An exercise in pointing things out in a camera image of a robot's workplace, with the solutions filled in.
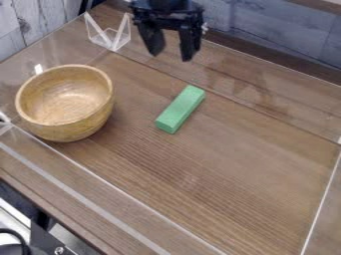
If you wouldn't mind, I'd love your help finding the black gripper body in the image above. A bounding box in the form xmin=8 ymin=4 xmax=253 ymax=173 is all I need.
xmin=130 ymin=0 xmax=205 ymax=34

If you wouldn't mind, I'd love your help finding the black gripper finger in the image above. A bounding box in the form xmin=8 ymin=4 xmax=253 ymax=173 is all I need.
xmin=178 ymin=22 xmax=208 ymax=62
xmin=137 ymin=21 xmax=166 ymax=56

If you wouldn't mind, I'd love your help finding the green rectangular block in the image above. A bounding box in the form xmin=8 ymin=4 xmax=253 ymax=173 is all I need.
xmin=156 ymin=86 xmax=205 ymax=133

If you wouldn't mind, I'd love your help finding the wooden bowl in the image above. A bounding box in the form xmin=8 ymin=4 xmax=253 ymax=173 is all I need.
xmin=15 ymin=64 xmax=115 ymax=142

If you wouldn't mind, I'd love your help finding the clear acrylic corner bracket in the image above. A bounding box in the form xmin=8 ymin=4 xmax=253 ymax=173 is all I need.
xmin=85 ymin=12 xmax=131 ymax=52

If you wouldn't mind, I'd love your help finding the clear acrylic enclosure wall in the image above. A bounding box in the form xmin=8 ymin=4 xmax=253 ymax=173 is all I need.
xmin=0 ymin=21 xmax=341 ymax=255

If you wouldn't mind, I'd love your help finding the black metal table bracket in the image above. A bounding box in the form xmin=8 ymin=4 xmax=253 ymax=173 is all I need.
xmin=30 ymin=211 xmax=78 ymax=255

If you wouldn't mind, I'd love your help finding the black cable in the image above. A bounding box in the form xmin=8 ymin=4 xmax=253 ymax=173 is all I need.
xmin=0 ymin=228 xmax=35 ymax=255

